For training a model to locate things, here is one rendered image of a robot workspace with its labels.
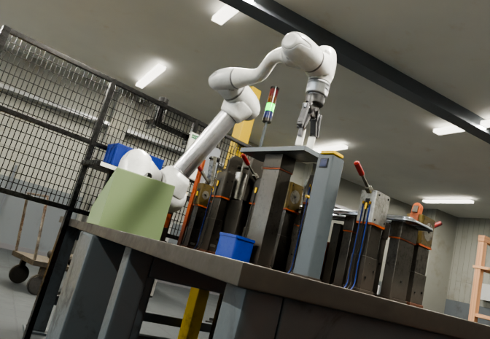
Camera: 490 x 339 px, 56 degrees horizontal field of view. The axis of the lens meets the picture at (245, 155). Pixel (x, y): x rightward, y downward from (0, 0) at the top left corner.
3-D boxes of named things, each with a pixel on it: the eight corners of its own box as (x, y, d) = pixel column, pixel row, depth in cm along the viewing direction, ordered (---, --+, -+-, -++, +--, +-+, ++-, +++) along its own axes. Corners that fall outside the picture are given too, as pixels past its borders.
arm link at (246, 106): (133, 189, 227) (162, 210, 241) (144, 203, 214) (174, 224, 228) (232, 74, 235) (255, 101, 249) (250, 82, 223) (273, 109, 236)
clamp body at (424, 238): (426, 311, 184) (440, 223, 192) (410, 307, 175) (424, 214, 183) (407, 306, 190) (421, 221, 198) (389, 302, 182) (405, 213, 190)
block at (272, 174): (270, 270, 176) (296, 159, 186) (256, 266, 171) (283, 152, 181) (253, 265, 183) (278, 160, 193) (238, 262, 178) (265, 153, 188)
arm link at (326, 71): (314, 89, 192) (297, 75, 183) (321, 56, 196) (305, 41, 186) (337, 87, 185) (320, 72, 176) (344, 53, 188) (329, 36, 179)
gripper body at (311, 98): (320, 91, 178) (315, 113, 176) (328, 100, 185) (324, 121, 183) (302, 91, 182) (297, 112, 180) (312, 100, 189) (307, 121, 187)
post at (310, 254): (321, 283, 157) (345, 161, 167) (307, 279, 152) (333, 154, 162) (304, 278, 162) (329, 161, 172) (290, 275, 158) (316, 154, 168)
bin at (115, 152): (159, 181, 268) (165, 160, 271) (111, 165, 250) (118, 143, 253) (146, 181, 281) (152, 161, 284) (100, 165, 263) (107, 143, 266)
